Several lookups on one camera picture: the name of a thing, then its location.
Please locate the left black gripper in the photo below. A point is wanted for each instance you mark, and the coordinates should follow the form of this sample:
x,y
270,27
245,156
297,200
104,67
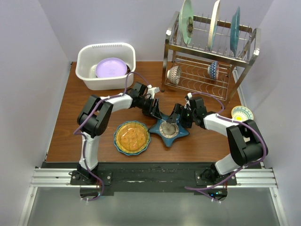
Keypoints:
x,y
152,111

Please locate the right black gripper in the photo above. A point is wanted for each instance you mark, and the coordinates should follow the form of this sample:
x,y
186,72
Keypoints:
x,y
179,109

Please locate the teal star-shaped plate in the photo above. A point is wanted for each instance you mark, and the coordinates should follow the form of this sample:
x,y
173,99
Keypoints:
x,y
168,131

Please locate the amber glass plate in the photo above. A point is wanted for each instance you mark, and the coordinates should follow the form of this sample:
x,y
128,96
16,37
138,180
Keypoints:
x,y
132,137

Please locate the black rimmed checkered plate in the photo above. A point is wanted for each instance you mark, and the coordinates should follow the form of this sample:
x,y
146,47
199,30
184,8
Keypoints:
x,y
128,69

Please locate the lilac plastic plate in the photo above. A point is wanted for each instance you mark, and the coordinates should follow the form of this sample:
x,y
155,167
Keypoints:
x,y
110,67

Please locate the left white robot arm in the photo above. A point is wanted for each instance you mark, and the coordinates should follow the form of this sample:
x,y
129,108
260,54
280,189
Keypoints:
x,y
94,117

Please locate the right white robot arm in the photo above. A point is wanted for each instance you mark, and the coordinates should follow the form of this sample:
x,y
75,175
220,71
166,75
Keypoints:
x,y
247,147

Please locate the white plastic bin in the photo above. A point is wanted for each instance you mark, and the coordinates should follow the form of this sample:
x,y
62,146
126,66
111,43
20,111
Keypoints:
x,y
91,55

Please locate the brown patterned bowl in rack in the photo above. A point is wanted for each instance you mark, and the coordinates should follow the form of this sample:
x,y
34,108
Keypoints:
x,y
174,75

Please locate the blue zigzag bowl in rack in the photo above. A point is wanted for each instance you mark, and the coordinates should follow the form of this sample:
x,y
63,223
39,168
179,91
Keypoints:
x,y
213,70

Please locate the blue yellow patterned bowl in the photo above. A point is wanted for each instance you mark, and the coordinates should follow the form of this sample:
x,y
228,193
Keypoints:
x,y
241,113

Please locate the steel two-tier dish rack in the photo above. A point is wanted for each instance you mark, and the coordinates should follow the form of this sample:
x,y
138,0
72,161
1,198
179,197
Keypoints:
x,y
194,58

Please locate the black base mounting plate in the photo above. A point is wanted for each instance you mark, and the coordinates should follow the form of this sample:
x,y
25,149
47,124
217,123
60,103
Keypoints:
x,y
163,177

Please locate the mint floral plate in rack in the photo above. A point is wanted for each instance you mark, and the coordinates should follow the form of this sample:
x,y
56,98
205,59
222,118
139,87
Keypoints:
x,y
186,21

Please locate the cream plate in rack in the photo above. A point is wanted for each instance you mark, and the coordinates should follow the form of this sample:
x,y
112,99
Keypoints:
x,y
213,25

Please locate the teal plate in rack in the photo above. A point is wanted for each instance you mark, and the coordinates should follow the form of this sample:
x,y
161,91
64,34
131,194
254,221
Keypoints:
x,y
234,31

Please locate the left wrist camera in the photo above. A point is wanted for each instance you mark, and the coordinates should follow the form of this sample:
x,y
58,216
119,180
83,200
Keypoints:
x,y
151,91

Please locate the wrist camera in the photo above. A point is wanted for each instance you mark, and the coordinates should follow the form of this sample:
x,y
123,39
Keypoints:
x,y
188,104
151,91

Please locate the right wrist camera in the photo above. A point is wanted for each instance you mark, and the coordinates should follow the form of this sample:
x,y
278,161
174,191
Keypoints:
x,y
188,104

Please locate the aluminium rail frame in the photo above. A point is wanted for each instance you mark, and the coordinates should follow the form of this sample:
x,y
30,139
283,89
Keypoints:
x,y
46,177

